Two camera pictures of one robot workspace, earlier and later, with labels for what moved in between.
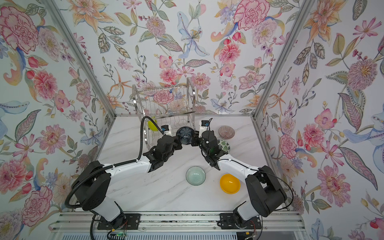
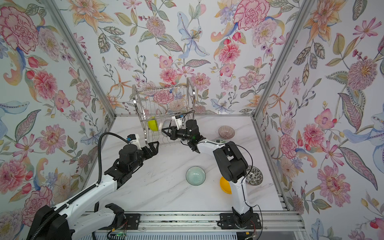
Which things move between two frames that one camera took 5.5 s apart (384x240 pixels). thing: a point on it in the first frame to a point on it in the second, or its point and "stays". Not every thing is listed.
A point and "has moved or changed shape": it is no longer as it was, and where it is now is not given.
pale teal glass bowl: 195,175 stays
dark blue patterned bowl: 185,133 has moved or changed shape
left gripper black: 177,141 to 145,149
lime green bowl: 152,126 stays
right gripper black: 195,140 to 174,135
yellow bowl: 229,184 stays
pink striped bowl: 226,132 stays
